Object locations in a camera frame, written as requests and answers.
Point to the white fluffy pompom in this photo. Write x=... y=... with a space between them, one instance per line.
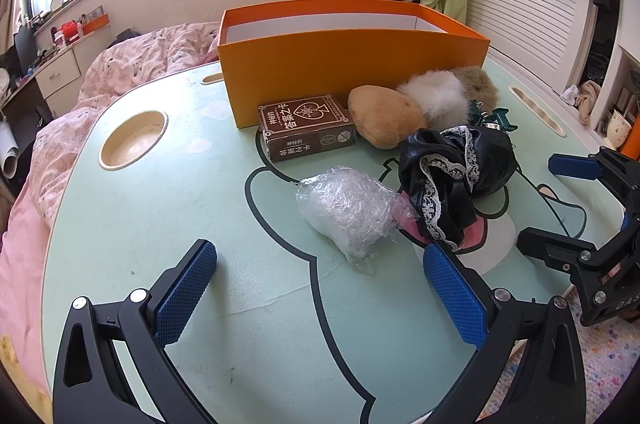
x=435 y=96

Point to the rolled white paper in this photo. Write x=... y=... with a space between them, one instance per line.
x=9 y=148

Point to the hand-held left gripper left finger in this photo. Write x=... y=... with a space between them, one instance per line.
x=185 y=289

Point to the white drawer cabinet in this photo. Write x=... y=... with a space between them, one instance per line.
x=57 y=73

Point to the brown fluffy pompom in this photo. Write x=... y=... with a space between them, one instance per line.
x=480 y=83

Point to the clear plastic wrap bundle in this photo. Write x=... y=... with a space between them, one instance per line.
x=345 y=209

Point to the black monitor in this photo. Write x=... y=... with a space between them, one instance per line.
x=25 y=48

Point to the orange plush toy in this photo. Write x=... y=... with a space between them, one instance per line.
x=385 y=116

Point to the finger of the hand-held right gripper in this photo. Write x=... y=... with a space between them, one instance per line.
x=575 y=166
x=555 y=246

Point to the white mug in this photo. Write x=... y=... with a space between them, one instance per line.
x=619 y=127

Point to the brown card box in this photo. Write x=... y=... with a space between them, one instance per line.
x=305 y=118

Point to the green toy car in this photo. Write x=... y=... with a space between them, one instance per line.
x=492 y=118

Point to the beige cloth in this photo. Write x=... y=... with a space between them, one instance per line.
x=589 y=101

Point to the orange tray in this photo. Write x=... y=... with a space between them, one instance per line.
x=95 y=24

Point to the speckled rug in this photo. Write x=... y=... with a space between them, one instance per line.
x=615 y=354

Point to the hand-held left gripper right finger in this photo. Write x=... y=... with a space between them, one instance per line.
x=455 y=299

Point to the mint cartoon desktop table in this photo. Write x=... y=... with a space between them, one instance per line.
x=150 y=214

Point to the black lace cloth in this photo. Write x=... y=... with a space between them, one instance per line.
x=480 y=163

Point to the orange cardboard box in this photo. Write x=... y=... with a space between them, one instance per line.
x=350 y=68

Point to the red container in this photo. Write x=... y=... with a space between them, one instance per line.
x=71 y=31

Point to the white slatted wardrobe door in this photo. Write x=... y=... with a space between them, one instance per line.
x=530 y=18

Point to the pink floral blanket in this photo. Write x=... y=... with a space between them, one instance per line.
x=140 y=58

